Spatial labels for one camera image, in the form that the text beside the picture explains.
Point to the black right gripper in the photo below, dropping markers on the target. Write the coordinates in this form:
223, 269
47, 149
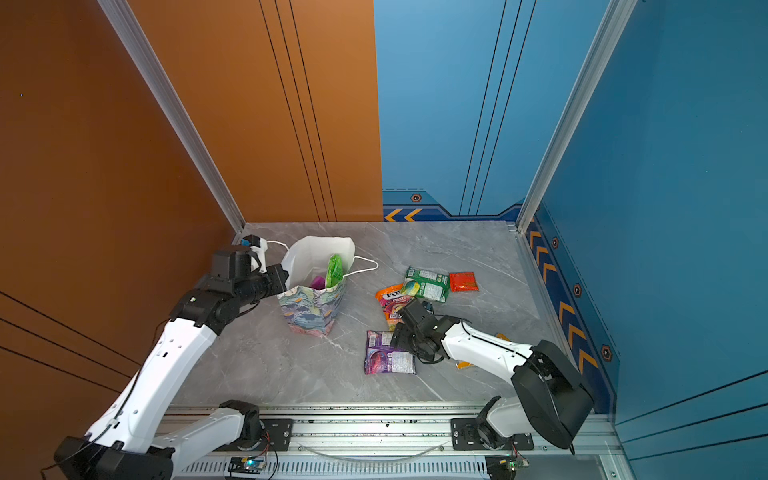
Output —
400, 335

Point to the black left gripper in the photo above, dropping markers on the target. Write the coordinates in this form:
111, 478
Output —
279, 281

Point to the colourful fruits candy bag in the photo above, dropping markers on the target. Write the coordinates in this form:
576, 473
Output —
392, 299

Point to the purple berries candy bag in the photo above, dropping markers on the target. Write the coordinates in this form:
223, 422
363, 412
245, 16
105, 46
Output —
381, 357

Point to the floral paper bag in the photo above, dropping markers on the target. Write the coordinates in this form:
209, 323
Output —
318, 269

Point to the magenta purple snack bag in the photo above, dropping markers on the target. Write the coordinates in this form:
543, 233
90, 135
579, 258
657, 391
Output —
318, 283

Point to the green Lays chips bag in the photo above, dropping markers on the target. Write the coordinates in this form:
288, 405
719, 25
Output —
335, 271

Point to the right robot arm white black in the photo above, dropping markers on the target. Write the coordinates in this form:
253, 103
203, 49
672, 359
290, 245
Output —
552, 398

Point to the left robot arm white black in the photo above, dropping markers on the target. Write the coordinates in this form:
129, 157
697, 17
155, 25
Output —
123, 443

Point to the green white snack packet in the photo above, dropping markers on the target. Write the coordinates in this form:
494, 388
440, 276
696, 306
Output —
426, 284

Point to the orange yellow snack packet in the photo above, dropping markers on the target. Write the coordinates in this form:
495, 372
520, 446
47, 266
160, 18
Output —
464, 365

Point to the red small snack packet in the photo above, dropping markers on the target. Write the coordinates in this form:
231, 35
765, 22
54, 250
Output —
463, 282

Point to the right circuit board green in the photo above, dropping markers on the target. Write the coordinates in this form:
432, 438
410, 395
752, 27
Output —
504, 467

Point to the circuit board green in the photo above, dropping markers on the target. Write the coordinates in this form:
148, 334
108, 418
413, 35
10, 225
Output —
246, 465
504, 467

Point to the left circuit board green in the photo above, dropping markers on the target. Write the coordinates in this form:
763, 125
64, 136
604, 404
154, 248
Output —
246, 465

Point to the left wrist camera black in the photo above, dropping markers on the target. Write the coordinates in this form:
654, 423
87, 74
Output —
257, 248

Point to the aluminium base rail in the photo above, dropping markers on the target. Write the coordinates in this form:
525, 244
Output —
428, 440

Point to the aluminium left corner post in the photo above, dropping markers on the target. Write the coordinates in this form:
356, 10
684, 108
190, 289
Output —
129, 31

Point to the aluminium corner post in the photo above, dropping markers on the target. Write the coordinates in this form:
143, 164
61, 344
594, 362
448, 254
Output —
129, 31
610, 30

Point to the aluminium right corner post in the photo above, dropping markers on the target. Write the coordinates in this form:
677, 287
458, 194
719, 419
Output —
610, 30

